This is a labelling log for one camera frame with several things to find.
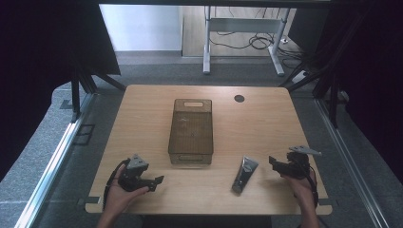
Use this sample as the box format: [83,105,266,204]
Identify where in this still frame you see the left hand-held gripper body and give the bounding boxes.
[119,153,150,193]

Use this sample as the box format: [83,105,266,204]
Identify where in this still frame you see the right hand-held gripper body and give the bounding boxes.
[279,144,323,181]

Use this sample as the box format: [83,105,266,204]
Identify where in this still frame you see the person's left hand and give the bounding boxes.
[104,164,150,219]

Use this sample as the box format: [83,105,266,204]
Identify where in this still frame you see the person's right hand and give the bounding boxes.
[283,169,317,211]

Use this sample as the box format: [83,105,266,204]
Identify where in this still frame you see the silver and black tube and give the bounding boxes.
[230,155,259,196]

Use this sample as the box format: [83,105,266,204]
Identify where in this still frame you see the brown translucent plastic basket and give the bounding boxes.
[167,98,215,166]

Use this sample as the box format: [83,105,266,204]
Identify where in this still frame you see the black metal stand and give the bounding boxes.
[69,67,127,124]
[278,12,374,129]

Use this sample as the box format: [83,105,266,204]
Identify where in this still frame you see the white power strip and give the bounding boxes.
[290,69,310,85]

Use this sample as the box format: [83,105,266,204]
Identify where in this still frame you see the black curtain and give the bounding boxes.
[286,0,403,186]
[0,0,122,183]

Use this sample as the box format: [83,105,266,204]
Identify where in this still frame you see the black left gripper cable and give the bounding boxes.
[102,158,131,211]

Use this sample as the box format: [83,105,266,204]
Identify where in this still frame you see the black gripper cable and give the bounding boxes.
[102,158,131,211]
[300,160,319,210]

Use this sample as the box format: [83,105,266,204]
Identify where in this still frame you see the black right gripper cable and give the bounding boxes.
[300,160,319,210]

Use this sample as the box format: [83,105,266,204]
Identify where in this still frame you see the aluminium rail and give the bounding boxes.
[13,93,96,228]
[315,98,390,228]

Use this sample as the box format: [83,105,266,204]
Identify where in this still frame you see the black floor cables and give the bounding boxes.
[208,29,306,69]

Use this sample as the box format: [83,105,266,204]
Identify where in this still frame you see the white metal desk frame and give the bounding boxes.
[202,5,291,77]

